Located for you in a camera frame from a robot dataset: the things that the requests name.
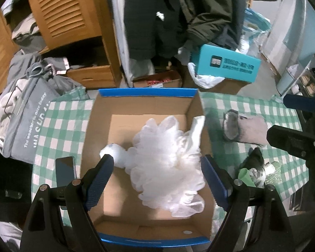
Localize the green soft item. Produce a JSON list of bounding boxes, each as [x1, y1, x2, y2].
[[238, 167, 267, 188]]

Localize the teal box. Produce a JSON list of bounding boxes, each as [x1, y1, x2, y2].
[[190, 44, 261, 83]]

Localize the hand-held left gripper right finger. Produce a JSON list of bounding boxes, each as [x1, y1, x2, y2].
[[201, 155, 297, 252]]

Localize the metal shoe rack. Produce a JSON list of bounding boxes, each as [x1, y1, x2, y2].
[[291, 42, 315, 95]]

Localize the dark grey sock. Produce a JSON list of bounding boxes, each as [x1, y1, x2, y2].
[[239, 147, 265, 171]]

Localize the white cloth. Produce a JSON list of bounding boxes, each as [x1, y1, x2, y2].
[[99, 143, 129, 168]]

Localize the black smartphone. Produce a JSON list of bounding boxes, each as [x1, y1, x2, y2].
[[55, 156, 78, 210]]

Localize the white mesh bath sponge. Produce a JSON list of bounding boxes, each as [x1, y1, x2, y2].
[[127, 115, 206, 218]]

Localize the blue-edged cardboard box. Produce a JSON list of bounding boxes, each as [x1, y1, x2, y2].
[[80, 88, 216, 248]]

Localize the white plastic bag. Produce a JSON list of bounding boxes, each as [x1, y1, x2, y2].
[[177, 42, 250, 89]]

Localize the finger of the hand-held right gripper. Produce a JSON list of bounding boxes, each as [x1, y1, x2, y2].
[[283, 93, 315, 113], [266, 125, 315, 164]]

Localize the small open cardboard box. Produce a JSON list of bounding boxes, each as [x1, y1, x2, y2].
[[133, 70, 183, 88]]

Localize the blue plastic bag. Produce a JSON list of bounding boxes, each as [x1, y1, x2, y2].
[[240, 7, 271, 45]]

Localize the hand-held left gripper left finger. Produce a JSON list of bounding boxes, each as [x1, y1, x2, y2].
[[21, 154, 114, 252]]

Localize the dark jacket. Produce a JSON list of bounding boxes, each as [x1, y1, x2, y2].
[[123, 0, 248, 61]]

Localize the glittery green pouch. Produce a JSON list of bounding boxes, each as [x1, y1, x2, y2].
[[264, 161, 288, 183]]

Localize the green checkered tablecloth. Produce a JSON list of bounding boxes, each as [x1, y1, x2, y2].
[[31, 85, 311, 231]]

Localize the grey printed fabric bag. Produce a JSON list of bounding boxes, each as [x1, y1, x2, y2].
[[0, 55, 83, 163]]

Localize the pale blue trash bin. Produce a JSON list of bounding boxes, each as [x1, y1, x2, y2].
[[276, 64, 301, 96]]

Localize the wooden louvered cabinet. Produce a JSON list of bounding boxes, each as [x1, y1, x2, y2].
[[0, 0, 122, 92]]

